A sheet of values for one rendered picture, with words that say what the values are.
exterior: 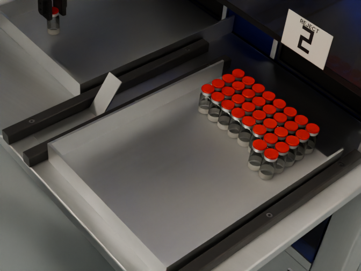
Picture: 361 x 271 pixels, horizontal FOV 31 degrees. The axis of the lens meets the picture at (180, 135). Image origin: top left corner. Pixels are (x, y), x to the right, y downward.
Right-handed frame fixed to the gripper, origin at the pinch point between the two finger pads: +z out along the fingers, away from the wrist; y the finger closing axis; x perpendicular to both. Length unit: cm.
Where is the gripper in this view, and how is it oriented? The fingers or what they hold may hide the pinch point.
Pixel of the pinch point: (52, 4)
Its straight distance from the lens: 116.3
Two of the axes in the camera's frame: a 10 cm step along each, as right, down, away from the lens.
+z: -1.1, 7.3, 6.8
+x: 6.5, 5.7, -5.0
